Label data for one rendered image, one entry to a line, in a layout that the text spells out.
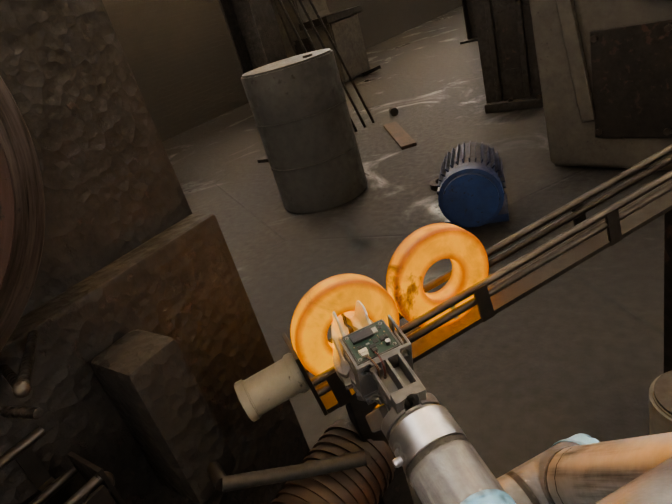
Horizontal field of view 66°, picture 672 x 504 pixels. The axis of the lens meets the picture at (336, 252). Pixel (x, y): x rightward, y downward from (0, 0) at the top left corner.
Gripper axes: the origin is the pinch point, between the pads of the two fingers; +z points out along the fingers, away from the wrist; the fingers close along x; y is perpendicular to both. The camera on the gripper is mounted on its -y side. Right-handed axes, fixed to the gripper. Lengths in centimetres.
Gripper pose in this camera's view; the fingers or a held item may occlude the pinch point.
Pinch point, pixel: (342, 317)
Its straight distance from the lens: 73.4
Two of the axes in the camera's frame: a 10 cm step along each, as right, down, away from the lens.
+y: -1.5, -7.3, -6.6
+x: -9.0, 3.8, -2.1
